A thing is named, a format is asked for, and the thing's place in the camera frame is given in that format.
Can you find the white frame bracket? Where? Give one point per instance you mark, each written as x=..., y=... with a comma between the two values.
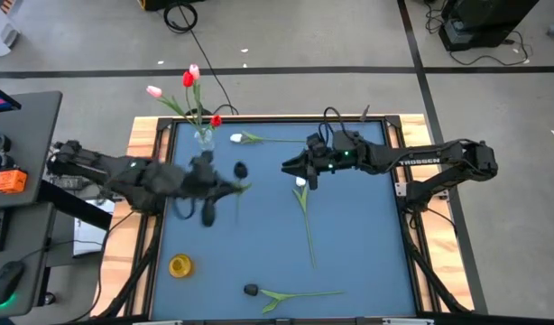
x=408, y=322
x=157, y=322

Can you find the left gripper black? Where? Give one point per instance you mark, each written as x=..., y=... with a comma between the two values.
x=200, y=178

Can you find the black headphones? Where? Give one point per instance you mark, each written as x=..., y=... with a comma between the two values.
x=2, y=163

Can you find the white artificial tulip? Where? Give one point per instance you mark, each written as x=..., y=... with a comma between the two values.
x=235, y=137
x=300, y=181

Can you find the orange box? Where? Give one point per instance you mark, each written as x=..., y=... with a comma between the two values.
x=11, y=181

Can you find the grey keyboard shelf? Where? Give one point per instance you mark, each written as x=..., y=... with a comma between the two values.
x=24, y=234

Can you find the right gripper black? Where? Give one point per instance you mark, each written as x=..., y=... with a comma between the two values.
x=340, y=155

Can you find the black support beam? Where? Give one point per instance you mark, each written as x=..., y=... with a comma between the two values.
x=78, y=210

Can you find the black upright post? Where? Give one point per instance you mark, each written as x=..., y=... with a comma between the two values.
x=365, y=113
x=200, y=118

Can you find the yellow glass vase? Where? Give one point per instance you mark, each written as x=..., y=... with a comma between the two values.
x=181, y=266

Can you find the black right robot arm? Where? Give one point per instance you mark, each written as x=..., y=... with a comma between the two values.
x=417, y=155

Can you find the black computer mouse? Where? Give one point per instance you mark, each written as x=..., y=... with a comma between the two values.
x=6, y=280

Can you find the black desk caster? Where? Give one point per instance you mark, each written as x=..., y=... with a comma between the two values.
x=49, y=298

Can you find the red artificial tulip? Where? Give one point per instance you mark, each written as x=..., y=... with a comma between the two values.
x=187, y=79
x=216, y=120

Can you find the black floor machine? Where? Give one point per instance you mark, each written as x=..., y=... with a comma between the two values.
x=484, y=18

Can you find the blue table mat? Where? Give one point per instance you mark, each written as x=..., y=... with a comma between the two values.
x=268, y=234

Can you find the black artificial tulip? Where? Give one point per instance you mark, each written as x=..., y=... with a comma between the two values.
x=241, y=170
x=250, y=290

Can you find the grey desk top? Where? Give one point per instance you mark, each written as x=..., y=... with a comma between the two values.
x=33, y=135

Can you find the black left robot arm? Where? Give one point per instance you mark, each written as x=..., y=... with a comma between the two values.
x=114, y=167

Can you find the pink artificial tulip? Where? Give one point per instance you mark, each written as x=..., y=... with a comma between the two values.
x=194, y=71
x=154, y=91

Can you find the clear glass vase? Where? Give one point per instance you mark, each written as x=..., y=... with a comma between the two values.
x=205, y=143

